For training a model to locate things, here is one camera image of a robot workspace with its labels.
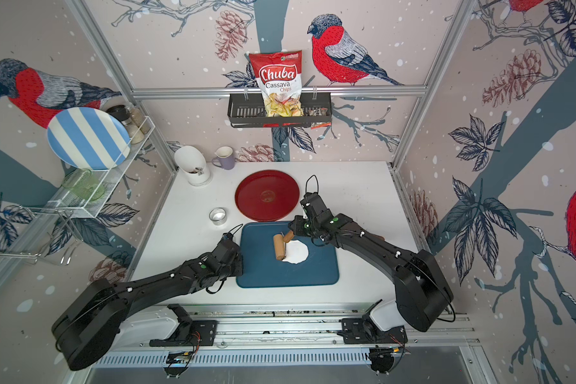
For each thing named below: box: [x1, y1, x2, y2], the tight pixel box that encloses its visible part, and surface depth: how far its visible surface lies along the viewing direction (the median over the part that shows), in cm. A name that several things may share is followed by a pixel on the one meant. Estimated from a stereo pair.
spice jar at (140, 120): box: [130, 107, 152, 135], surface depth 87 cm
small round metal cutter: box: [208, 207, 228, 226], surface depth 103 cm
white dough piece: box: [281, 240, 309, 265], surface depth 91 cm
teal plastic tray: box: [236, 221, 340, 288], surface depth 89 cm
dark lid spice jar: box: [105, 104, 132, 127], surface depth 81 cm
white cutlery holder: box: [174, 144, 212, 187], surface depth 112 cm
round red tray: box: [234, 169, 300, 223], surface depth 113 cm
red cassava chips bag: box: [248, 50, 304, 118], surface depth 83 cm
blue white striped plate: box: [46, 107, 132, 172], surface depth 74 cm
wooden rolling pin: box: [272, 229, 295, 261], surface depth 91 cm
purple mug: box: [211, 145, 236, 171], surface depth 119 cm
